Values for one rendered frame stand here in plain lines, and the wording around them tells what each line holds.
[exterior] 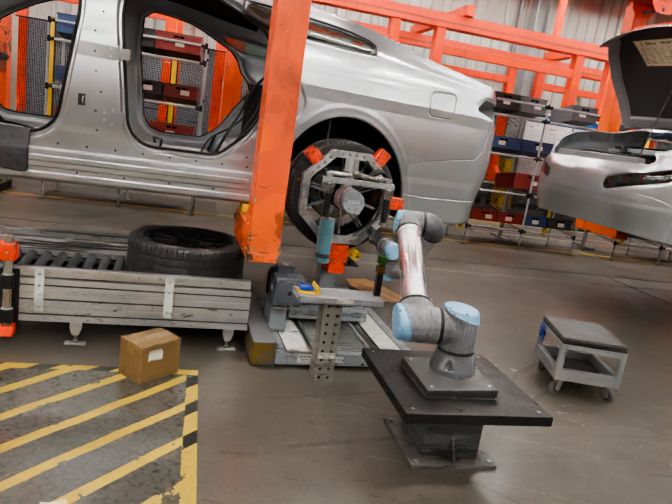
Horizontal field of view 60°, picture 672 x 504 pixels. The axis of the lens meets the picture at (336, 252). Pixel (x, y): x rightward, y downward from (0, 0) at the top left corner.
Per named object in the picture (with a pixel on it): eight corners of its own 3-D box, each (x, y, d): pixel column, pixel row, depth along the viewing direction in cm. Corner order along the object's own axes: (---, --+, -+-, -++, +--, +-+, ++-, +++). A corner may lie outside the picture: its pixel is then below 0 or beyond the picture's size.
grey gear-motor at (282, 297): (286, 310, 368) (293, 256, 361) (300, 335, 329) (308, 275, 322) (258, 308, 363) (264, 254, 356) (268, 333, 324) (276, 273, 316)
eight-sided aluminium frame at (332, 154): (379, 245, 359) (393, 157, 348) (382, 247, 353) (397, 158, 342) (292, 237, 344) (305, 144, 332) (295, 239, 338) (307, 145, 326)
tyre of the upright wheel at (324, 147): (265, 221, 363) (358, 255, 385) (271, 229, 341) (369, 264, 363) (304, 121, 355) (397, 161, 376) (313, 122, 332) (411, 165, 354)
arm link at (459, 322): (479, 355, 232) (487, 314, 228) (437, 351, 231) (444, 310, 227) (469, 340, 247) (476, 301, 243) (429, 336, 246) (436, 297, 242)
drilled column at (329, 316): (327, 373, 303) (339, 296, 294) (331, 382, 294) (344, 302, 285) (308, 372, 300) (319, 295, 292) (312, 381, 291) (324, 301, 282)
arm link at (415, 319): (442, 329, 226) (427, 204, 279) (398, 324, 225) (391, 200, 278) (433, 352, 237) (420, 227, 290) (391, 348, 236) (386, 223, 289)
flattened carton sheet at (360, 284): (371, 281, 501) (372, 277, 501) (412, 302, 458) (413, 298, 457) (342, 282, 484) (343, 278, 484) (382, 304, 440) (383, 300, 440)
